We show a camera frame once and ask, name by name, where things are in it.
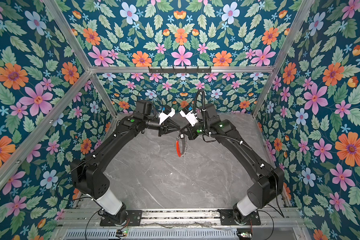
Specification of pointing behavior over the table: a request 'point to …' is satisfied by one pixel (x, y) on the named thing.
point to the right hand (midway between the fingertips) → (182, 128)
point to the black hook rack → (180, 70)
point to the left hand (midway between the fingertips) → (180, 123)
